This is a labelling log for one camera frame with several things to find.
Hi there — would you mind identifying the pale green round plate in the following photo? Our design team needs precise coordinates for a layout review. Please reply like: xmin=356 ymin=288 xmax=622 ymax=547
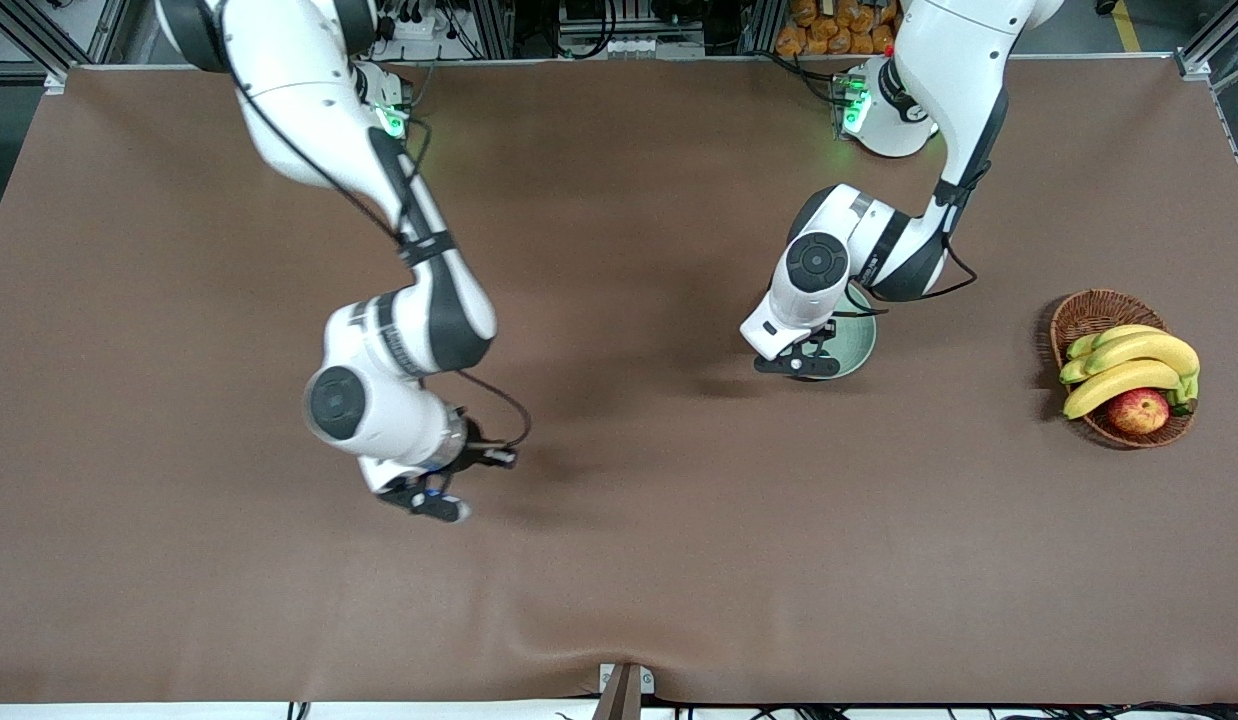
xmin=794 ymin=285 xmax=877 ymax=381

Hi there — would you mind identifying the brown table cloth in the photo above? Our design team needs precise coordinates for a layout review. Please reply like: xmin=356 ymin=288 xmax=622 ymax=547
xmin=0 ymin=55 xmax=1238 ymax=706

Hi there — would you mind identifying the brown wicker basket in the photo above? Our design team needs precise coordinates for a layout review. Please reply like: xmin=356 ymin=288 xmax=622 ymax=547
xmin=1049 ymin=290 xmax=1197 ymax=448

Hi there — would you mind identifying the yellow banana bunch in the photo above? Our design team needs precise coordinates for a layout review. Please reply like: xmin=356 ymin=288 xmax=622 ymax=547
xmin=1059 ymin=324 xmax=1202 ymax=421

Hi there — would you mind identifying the red apple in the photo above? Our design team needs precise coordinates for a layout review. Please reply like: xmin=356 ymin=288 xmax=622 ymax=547
xmin=1106 ymin=388 xmax=1171 ymax=436

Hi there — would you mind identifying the white power strip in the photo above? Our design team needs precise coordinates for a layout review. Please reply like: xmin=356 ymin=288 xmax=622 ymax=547
xmin=377 ymin=8 xmax=436 ymax=42

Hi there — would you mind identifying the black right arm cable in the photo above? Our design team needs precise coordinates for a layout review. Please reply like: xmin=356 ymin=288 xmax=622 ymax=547
xmin=214 ymin=50 xmax=533 ymax=451

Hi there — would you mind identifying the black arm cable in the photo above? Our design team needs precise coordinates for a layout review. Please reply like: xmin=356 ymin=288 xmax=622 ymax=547
xmin=214 ymin=50 xmax=533 ymax=451
xmin=839 ymin=150 xmax=980 ymax=317

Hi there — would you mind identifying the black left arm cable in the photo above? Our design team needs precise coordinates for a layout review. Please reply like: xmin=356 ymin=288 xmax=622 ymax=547
xmin=839 ymin=150 xmax=980 ymax=317

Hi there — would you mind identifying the metal clamp bracket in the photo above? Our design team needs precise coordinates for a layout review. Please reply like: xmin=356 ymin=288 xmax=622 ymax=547
xmin=591 ymin=662 xmax=656 ymax=720

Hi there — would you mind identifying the aluminium frame profile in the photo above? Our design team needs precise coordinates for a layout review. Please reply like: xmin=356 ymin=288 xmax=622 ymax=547
xmin=1176 ymin=0 xmax=1238 ymax=79
xmin=0 ymin=0 xmax=130 ymax=81

